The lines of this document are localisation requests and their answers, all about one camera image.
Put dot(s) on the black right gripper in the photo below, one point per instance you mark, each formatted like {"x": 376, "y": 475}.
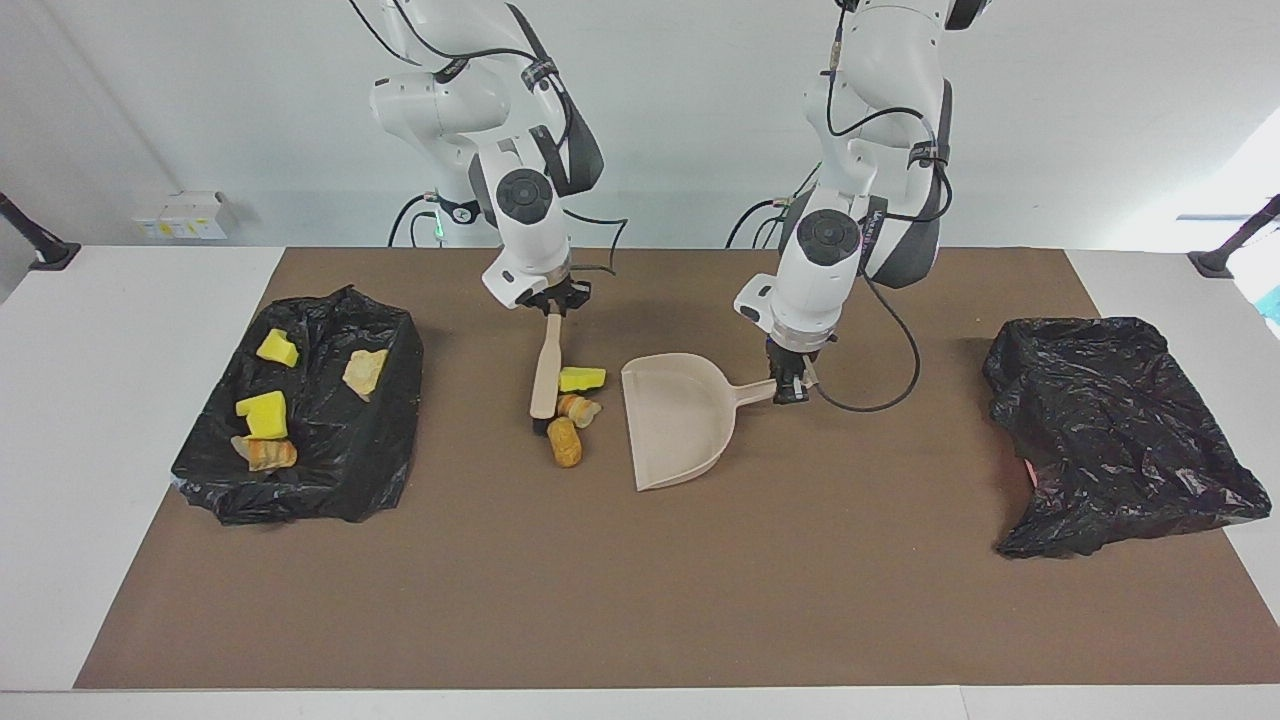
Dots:
{"x": 560, "y": 293}

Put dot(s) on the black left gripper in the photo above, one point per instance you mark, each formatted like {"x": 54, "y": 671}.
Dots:
{"x": 793, "y": 360}

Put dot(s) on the beige hand brush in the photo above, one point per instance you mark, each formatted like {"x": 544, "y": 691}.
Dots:
{"x": 546, "y": 375}

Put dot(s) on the yellow green sponge piece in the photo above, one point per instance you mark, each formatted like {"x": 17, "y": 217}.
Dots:
{"x": 263, "y": 413}
{"x": 277, "y": 347}
{"x": 582, "y": 380}

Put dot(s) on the striped croissant toy piece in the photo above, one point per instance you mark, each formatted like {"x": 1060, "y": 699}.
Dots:
{"x": 578, "y": 408}
{"x": 365, "y": 370}
{"x": 268, "y": 455}

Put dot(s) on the beige plastic dustpan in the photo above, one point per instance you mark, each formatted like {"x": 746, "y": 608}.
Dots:
{"x": 675, "y": 420}

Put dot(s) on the brown round bread toy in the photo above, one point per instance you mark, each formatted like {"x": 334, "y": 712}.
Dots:
{"x": 565, "y": 443}

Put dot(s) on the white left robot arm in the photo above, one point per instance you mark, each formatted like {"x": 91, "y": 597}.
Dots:
{"x": 880, "y": 60}

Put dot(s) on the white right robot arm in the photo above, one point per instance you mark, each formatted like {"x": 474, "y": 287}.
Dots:
{"x": 440, "y": 100}

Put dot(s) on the black bag lined bin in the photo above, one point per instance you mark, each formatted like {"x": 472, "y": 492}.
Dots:
{"x": 1120, "y": 440}
{"x": 330, "y": 470}

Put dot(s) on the brown table mat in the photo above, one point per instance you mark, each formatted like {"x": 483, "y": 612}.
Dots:
{"x": 640, "y": 620}

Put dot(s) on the cyan object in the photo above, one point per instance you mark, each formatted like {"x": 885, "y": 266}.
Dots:
{"x": 1272, "y": 305}

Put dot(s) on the white wall power box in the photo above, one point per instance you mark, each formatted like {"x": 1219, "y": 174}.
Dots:
{"x": 180, "y": 215}

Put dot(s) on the black camera stand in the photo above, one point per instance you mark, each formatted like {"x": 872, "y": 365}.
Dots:
{"x": 25, "y": 225}
{"x": 1235, "y": 240}

